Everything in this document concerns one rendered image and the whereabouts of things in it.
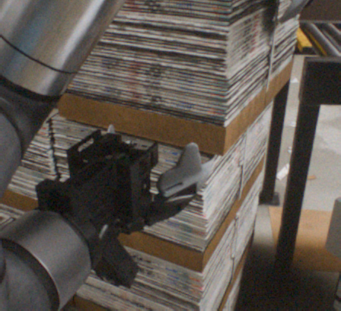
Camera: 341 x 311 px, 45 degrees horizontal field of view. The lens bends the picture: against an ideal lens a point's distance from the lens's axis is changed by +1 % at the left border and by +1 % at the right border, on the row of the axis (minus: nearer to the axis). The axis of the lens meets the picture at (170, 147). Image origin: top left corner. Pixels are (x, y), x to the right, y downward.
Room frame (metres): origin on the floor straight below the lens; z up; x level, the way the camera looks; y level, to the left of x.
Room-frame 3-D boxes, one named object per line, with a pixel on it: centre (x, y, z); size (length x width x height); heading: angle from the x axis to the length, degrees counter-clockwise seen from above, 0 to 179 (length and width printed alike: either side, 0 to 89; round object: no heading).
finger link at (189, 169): (0.39, -0.02, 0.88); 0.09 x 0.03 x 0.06; 127
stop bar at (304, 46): (1.34, -0.40, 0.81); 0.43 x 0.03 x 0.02; 173
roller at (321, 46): (1.32, -0.48, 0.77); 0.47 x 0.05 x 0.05; 173
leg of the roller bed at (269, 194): (1.57, -0.45, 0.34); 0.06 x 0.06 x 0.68; 83
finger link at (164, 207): (0.35, 0.01, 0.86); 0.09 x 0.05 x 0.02; 127
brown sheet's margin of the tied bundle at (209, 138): (0.62, 0.02, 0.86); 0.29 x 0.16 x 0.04; 62
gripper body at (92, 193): (0.32, 0.07, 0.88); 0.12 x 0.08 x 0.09; 153
